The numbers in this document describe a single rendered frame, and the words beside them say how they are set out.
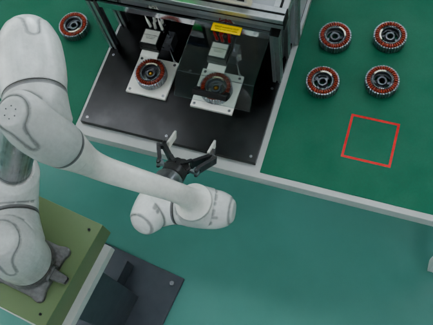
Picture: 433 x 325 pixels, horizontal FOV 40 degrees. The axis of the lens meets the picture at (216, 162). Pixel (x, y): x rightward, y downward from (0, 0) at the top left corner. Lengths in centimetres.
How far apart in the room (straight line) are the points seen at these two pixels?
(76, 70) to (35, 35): 99
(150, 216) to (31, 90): 56
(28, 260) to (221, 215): 54
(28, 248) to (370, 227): 154
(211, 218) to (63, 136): 53
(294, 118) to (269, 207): 76
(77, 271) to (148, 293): 83
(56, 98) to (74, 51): 111
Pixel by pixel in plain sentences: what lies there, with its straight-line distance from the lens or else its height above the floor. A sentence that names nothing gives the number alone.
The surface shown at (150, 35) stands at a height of 92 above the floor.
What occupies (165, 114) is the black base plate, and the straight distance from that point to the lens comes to 208.
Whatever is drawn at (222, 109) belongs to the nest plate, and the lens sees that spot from 204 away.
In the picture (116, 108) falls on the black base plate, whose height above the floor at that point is 77.
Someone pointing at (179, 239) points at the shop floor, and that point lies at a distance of 272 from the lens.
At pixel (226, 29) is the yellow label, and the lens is 186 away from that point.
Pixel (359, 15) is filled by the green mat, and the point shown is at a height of 75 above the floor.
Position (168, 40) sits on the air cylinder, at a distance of 216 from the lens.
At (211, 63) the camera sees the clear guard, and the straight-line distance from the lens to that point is 180.
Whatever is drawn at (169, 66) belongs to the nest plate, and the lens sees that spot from 216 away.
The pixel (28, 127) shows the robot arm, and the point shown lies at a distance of 118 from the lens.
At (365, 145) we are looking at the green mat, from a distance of 201.
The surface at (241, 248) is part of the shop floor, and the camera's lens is 267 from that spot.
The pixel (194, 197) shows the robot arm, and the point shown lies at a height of 116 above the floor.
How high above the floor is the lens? 258
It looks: 67 degrees down
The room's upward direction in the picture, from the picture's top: 19 degrees counter-clockwise
